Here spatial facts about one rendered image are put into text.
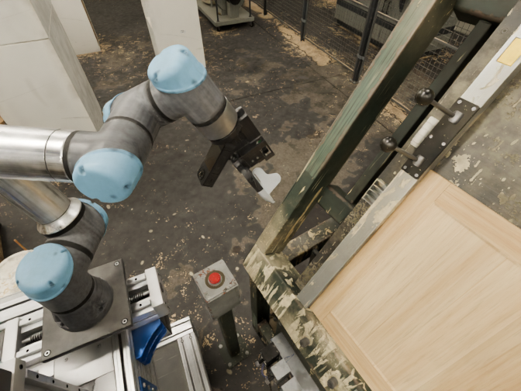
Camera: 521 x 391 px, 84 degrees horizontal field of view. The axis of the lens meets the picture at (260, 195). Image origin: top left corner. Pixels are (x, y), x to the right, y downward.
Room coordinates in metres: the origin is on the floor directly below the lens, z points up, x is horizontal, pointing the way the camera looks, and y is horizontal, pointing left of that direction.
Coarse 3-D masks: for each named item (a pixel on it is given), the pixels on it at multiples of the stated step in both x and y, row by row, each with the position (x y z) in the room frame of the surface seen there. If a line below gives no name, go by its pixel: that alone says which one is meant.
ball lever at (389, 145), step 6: (384, 138) 0.54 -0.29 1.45; (390, 138) 0.53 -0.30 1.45; (384, 144) 0.53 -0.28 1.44; (390, 144) 0.52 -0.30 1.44; (396, 144) 0.52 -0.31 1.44; (384, 150) 0.52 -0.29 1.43; (390, 150) 0.52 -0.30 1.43; (396, 150) 0.53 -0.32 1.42; (402, 150) 0.53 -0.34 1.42; (408, 156) 0.53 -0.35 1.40; (414, 156) 0.53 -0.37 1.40; (420, 156) 0.53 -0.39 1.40; (414, 162) 0.53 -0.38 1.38; (420, 162) 0.52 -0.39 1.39
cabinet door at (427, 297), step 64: (448, 192) 0.46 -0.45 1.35; (384, 256) 0.40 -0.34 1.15; (448, 256) 0.35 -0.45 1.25; (512, 256) 0.31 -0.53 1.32; (320, 320) 0.31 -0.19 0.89; (384, 320) 0.27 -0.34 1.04; (448, 320) 0.23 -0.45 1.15; (512, 320) 0.20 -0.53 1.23; (384, 384) 0.13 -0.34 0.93; (448, 384) 0.12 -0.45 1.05; (512, 384) 0.10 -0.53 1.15
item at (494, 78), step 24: (504, 48) 0.63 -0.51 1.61; (504, 72) 0.60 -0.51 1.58; (480, 96) 0.58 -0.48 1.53; (432, 168) 0.53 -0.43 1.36; (384, 192) 0.52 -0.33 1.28; (408, 192) 0.50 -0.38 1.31; (384, 216) 0.47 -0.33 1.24; (360, 240) 0.45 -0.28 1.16; (336, 264) 0.42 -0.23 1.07; (312, 288) 0.39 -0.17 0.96
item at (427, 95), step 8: (424, 88) 0.57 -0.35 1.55; (416, 96) 0.57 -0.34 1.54; (424, 96) 0.56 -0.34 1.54; (432, 96) 0.56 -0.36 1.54; (424, 104) 0.55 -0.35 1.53; (432, 104) 0.57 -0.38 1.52; (448, 112) 0.56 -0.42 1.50; (456, 112) 0.57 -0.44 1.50; (448, 120) 0.57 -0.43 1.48; (456, 120) 0.56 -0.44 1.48
